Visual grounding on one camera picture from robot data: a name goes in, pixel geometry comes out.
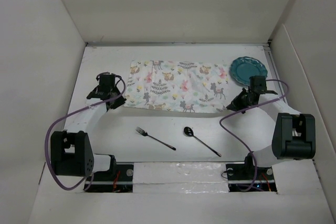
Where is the black fork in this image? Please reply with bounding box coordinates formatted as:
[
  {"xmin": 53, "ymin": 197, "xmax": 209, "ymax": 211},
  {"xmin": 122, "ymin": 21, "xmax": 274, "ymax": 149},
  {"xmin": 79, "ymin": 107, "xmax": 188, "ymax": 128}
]
[{"xmin": 136, "ymin": 127, "xmax": 176, "ymax": 151}]

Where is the teal scalloped plate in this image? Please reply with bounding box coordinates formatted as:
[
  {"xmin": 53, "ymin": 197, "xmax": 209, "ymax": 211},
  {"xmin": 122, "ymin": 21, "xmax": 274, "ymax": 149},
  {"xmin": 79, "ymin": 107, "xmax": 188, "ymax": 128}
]
[{"xmin": 229, "ymin": 57, "xmax": 268, "ymax": 86}]

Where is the black slotted spoon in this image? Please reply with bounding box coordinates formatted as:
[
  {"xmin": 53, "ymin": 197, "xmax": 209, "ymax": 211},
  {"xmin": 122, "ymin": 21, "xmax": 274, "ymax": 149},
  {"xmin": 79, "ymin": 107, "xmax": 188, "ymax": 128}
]
[{"xmin": 183, "ymin": 126, "xmax": 222, "ymax": 157}]

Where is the animal print cloth placemat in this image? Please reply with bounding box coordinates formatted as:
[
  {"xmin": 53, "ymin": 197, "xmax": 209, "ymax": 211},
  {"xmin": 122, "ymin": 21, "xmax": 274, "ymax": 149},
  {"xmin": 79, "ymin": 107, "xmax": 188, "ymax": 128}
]
[{"xmin": 125, "ymin": 60, "xmax": 235, "ymax": 113}]

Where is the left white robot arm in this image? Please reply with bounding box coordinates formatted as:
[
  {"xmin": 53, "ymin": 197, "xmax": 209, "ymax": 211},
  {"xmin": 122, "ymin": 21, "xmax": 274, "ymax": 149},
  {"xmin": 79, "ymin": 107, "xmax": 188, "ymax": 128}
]
[{"xmin": 50, "ymin": 72, "xmax": 126, "ymax": 180}]

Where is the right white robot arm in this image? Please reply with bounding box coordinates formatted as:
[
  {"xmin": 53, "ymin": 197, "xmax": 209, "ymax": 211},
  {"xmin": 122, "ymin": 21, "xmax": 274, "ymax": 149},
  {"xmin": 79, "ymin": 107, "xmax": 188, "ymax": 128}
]
[{"xmin": 226, "ymin": 76, "xmax": 316, "ymax": 179}]

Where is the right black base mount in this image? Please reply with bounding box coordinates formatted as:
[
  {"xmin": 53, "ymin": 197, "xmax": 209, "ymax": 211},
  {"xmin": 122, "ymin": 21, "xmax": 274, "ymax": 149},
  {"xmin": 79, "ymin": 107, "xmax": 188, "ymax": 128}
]
[{"xmin": 221, "ymin": 163, "xmax": 277, "ymax": 193}]

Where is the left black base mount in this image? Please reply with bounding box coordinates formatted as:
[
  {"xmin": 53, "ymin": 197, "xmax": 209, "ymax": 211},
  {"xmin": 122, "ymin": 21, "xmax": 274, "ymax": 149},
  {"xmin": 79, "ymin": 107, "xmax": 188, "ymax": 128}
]
[{"xmin": 83, "ymin": 163, "xmax": 134, "ymax": 193}]

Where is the white foam strip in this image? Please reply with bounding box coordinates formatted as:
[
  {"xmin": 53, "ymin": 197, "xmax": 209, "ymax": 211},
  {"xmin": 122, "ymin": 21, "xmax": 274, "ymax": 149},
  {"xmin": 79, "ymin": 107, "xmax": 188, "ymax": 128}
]
[{"xmin": 133, "ymin": 162, "xmax": 229, "ymax": 194}]

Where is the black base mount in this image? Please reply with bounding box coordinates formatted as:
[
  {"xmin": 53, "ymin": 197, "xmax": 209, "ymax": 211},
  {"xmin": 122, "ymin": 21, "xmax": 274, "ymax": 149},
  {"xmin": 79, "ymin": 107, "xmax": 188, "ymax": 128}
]
[
  {"xmin": 83, "ymin": 163, "xmax": 134, "ymax": 193},
  {"xmin": 221, "ymin": 163, "xmax": 277, "ymax": 193}
]

